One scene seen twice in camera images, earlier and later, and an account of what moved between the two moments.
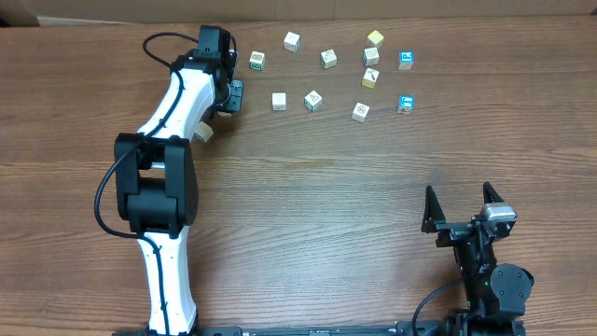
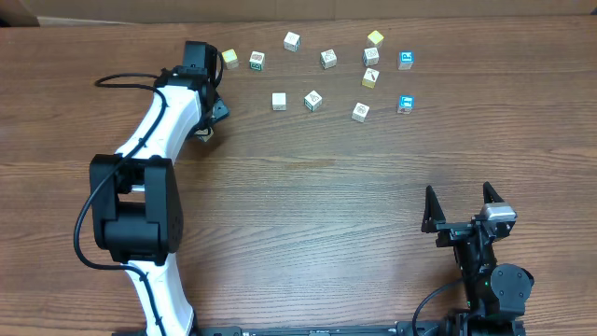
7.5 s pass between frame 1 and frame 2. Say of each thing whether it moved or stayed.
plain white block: stayed
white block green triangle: stayed
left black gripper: moved
